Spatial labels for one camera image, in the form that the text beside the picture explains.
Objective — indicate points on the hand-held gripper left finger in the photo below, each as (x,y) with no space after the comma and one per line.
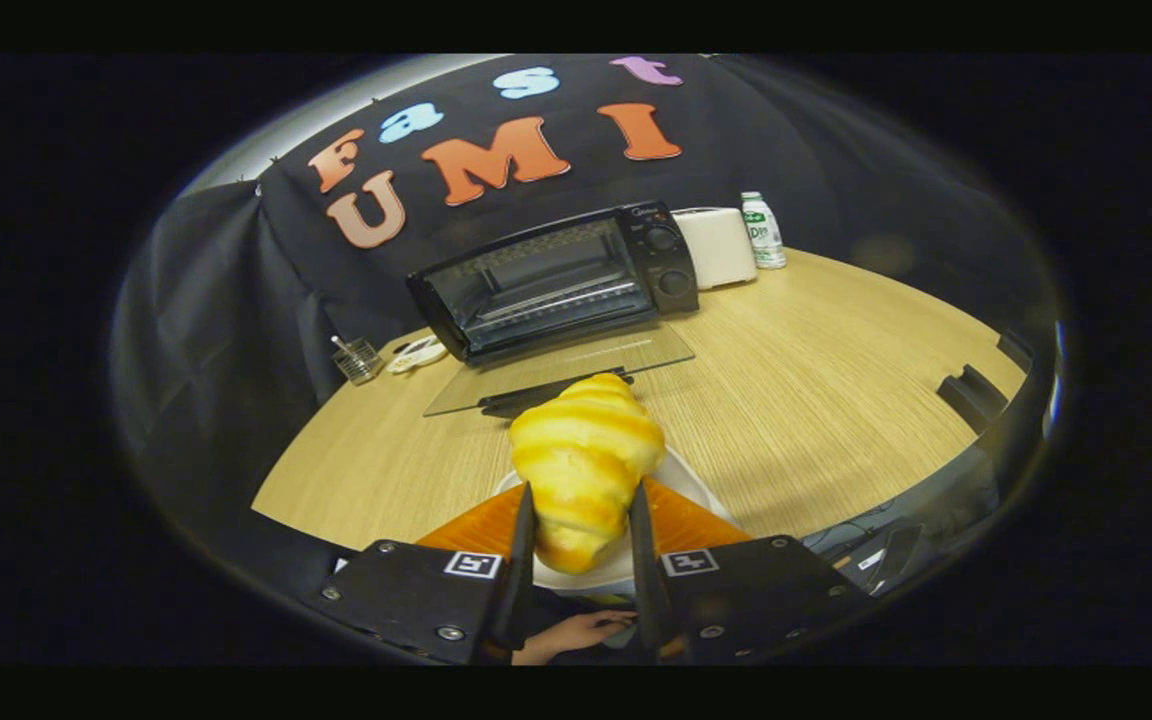
(521,580)

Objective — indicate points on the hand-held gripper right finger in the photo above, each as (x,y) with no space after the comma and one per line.
(644,580)

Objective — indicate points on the yellow croissant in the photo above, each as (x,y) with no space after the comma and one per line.
(586,450)

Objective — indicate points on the black toaster oven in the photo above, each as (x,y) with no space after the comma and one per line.
(656,240)

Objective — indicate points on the white bread toaster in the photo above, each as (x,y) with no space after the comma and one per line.
(721,250)

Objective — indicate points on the white plate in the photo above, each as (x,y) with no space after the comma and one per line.
(688,482)

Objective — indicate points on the small white snack dish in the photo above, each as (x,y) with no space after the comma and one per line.
(416,354)

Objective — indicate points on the white bottle green label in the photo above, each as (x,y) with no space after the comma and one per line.
(763,235)

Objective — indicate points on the black table bracket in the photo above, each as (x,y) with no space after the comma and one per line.
(971,398)
(1016,350)

